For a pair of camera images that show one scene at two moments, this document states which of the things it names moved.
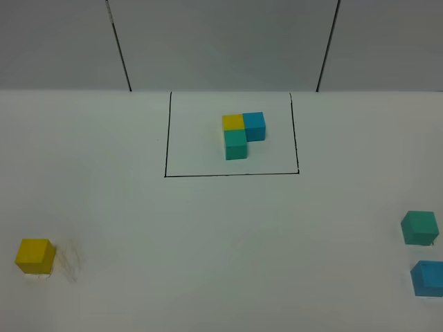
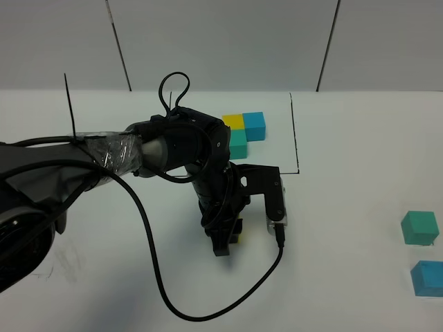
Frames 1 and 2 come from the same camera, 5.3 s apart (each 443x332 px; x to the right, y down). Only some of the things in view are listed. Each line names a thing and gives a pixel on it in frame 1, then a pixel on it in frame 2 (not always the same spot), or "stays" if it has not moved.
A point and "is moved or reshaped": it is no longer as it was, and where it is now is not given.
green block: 419,227 stays
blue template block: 255,126 stays
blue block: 427,278 stays
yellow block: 36,256 is moved or reshaped
